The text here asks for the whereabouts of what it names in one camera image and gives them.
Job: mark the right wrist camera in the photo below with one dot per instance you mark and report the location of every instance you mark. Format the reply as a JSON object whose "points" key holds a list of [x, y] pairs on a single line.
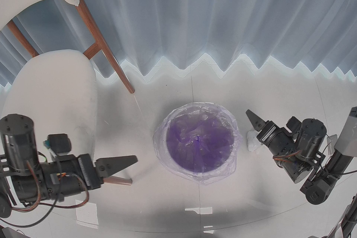
{"points": [[293, 124]]}

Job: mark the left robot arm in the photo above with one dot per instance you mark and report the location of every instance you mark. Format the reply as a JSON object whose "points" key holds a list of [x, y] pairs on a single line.
{"points": [[18, 142]]}

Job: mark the pale blue curtain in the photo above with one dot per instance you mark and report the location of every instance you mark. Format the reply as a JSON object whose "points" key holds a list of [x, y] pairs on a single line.
{"points": [[223, 8]]}

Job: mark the purple plastic bag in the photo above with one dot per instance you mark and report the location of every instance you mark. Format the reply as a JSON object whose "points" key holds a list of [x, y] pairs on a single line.
{"points": [[200, 142]]}

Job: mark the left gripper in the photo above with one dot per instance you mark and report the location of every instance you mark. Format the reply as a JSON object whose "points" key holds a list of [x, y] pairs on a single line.
{"points": [[69, 175]]}

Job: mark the white paper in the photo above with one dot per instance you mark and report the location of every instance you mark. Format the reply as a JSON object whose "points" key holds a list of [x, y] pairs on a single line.
{"points": [[253, 143]]}

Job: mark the white trash bin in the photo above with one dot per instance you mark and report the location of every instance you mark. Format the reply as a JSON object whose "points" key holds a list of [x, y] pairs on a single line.
{"points": [[195, 174]]}

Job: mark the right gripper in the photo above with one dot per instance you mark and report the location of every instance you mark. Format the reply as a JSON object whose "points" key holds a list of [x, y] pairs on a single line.
{"points": [[279, 142]]}

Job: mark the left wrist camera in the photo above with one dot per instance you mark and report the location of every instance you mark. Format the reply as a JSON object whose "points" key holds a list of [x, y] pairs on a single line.
{"points": [[57, 143]]}

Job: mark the white cushioned wooden chair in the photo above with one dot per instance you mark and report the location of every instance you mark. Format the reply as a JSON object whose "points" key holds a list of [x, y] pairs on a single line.
{"points": [[55, 91]]}

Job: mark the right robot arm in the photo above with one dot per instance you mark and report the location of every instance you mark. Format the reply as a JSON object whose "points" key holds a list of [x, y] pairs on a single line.
{"points": [[312, 139]]}

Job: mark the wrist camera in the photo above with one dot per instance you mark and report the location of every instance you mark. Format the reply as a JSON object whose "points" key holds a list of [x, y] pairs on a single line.
{"points": [[293, 124], [57, 143]]}

